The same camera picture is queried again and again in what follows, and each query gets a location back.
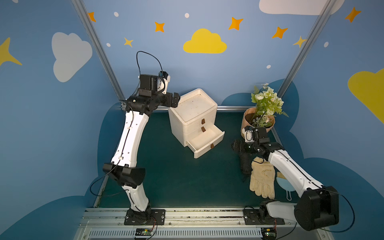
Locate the aluminium corner post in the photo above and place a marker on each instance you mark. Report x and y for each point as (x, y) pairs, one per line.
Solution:
(305, 50)
(87, 23)

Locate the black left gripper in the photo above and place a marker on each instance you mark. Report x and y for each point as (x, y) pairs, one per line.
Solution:
(173, 99)

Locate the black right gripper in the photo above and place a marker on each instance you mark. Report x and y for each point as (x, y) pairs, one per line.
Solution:
(244, 147)

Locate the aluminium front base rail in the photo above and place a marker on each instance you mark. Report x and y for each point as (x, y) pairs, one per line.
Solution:
(189, 224)

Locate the beige work glove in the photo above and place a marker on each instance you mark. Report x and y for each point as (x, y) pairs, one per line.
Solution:
(262, 181)

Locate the light blue hand brush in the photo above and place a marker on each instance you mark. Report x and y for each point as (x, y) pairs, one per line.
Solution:
(285, 185)

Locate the terracotta flower pot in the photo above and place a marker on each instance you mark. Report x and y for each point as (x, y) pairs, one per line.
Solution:
(247, 120)

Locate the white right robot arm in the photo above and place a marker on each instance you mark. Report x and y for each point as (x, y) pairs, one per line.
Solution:
(318, 206)

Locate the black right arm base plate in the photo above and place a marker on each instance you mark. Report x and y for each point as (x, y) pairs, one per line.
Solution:
(260, 217)

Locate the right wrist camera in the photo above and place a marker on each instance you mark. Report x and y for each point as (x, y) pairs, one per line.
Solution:
(248, 133)

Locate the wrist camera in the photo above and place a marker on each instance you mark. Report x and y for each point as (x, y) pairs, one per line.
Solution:
(248, 133)
(163, 82)

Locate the aluminium right corner post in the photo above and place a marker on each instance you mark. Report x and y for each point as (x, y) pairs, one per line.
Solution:
(305, 50)

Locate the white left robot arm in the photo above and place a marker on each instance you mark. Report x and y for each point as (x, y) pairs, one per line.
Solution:
(123, 166)

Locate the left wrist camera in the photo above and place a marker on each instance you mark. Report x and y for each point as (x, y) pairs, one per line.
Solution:
(163, 82)

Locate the aluminium back frame rail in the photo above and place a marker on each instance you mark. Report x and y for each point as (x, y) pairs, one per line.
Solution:
(234, 107)

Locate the white green artificial flowers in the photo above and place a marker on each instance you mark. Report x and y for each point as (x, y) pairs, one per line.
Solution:
(268, 104)

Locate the aluminium left corner post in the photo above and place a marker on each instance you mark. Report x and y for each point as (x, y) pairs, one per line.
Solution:
(87, 23)

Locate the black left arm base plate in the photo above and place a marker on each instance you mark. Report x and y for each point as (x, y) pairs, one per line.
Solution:
(155, 216)

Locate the white drawer cabinet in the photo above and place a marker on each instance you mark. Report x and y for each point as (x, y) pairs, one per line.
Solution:
(197, 96)

